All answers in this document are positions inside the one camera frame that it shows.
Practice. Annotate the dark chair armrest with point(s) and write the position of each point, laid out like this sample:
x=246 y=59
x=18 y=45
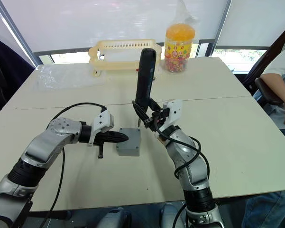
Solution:
x=266 y=92

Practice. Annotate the person's bare forearm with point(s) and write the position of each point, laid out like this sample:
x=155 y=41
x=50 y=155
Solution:
x=276 y=88

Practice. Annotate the clear plastic sheet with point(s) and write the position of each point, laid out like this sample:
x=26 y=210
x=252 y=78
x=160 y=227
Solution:
x=66 y=77

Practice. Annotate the person's light shirt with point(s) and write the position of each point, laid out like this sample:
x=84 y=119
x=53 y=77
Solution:
x=283 y=61

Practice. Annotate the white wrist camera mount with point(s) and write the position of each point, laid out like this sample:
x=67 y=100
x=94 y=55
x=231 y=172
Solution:
x=102 y=121
x=174 y=111

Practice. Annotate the grey plastic junction box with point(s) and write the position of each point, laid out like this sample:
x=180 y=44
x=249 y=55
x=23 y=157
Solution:
x=130 y=142

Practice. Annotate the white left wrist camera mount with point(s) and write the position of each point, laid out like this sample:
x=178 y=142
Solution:
x=102 y=121

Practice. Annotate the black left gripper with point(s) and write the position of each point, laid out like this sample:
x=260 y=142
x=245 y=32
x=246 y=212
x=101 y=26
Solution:
x=100 y=142

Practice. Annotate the black blue electric screwdriver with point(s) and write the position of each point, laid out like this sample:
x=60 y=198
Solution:
x=145 y=76

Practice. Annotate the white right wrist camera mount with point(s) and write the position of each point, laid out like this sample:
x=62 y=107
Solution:
x=174 y=111

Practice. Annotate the candy jar with orange lid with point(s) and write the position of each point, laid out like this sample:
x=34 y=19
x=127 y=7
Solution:
x=179 y=47

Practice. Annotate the cream plastic basket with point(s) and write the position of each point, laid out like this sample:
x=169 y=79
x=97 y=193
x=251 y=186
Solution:
x=123 y=64

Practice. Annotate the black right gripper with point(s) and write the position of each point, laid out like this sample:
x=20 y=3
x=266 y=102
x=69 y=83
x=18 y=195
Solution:
x=156 y=117

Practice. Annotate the person's blue jeans leg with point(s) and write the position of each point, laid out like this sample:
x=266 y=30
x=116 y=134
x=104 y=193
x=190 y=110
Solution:
x=268 y=209

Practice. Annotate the grey rounded robot housing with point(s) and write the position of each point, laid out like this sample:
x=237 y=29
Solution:
x=113 y=218

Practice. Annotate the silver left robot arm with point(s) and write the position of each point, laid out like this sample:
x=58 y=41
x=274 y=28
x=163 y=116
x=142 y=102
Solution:
x=47 y=145

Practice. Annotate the clear plastic bag on jar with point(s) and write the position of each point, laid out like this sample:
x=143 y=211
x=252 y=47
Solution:
x=186 y=12

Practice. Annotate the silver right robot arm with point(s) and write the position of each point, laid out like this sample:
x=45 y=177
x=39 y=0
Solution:
x=192 y=161

